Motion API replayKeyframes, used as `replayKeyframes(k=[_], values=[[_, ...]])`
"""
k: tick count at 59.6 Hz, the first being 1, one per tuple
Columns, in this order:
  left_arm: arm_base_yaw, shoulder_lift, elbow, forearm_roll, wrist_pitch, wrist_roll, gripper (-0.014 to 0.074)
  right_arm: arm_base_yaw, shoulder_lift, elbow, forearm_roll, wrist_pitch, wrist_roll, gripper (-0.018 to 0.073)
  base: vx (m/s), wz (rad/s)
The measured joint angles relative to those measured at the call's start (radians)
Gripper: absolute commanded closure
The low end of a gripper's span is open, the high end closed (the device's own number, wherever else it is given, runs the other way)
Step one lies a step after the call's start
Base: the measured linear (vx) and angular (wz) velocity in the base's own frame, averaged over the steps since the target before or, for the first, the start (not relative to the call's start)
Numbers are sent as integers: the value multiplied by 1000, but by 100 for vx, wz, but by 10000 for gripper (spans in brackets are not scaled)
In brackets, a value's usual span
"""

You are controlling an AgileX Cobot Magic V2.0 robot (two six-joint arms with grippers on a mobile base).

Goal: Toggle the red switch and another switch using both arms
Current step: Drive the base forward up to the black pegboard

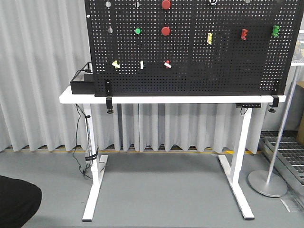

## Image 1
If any left black table clamp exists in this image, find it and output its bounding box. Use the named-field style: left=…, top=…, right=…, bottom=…
left=105, top=80, right=114, bottom=114

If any black table clamp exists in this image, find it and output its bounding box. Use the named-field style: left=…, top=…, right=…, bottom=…
left=268, top=79, right=280, bottom=113
left=105, top=80, right=114, bottom=114

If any black perforated pegboard panel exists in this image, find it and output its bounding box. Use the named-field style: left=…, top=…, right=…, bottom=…
left=85, top=0, right=304, bottom=96

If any black open box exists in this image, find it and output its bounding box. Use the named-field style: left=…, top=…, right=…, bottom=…
left=70, top=62, right=95, bottom=95

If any lower red round button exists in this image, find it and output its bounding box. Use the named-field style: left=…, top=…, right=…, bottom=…
left=161, top=27, right=171, bottom=36

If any red round button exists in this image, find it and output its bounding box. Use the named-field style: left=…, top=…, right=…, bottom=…
left=161, top=0, right=171, bottom=10
left=161, top=27, right=171, bottom=36

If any green round push button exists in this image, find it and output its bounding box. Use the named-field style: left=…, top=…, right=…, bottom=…
left=135, top=28, right=142, bottom=35

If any black desk control panel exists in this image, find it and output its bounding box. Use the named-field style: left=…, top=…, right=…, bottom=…
left=236, top=103, right=261, bottom=114

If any white standing desk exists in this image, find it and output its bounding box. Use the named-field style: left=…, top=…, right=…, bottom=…
left=59, top=86, right=286, bottom=222

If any upper red round button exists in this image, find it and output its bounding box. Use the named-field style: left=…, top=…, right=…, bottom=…
left=161, top=0, right=171, bottom=10

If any right black table clamp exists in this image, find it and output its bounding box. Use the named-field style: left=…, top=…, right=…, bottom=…
left=268, top=79, right=280, bottom=113

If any white pleated curtain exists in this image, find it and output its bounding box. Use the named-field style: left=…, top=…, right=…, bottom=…
left=0, top=0, right=304, bottom=155

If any grey round-base floor stand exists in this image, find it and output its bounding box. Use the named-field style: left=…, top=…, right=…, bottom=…
left=248, top=66, right=302, bottom=198

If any metal floor grating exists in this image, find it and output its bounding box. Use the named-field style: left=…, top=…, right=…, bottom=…
left=273, top=131, right=304, bottom=213

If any black round object corner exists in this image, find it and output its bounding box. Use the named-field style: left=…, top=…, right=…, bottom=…
left=0, top=176, right=42, bottom=228

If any red toggle switch lower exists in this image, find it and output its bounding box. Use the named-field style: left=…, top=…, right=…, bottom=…
left=164, top=60, right=172, bottom=69

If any red toggle switch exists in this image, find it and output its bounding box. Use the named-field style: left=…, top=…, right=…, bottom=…
left=164, top=60, right=172, bottom=69
left=241, top=28, right=248, bottom=40

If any yellow toggle switch lower left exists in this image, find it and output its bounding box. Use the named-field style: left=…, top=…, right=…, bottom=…
left=112, top=60, right=120, bottom=69

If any yellow toggle switch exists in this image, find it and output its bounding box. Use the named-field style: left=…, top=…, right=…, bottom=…
left=207, top=33, right=213, bottom=45
left=112, top=60, right=120, bottom=69

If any black cable under desk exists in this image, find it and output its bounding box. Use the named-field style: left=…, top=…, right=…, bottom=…
left=72, top=104, right=106, bottom=180

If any yellow toggle switch upper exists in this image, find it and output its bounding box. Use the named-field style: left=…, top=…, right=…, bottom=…
left=207, top=33, right=213, bottom=45

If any red toggle switch upper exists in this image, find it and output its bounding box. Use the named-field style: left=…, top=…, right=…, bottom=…
left=241, top=28, right=248, bottom=40

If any green toggle switch upper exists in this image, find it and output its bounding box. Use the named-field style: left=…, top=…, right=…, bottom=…
left=272, top=25, right=280, bottom=38

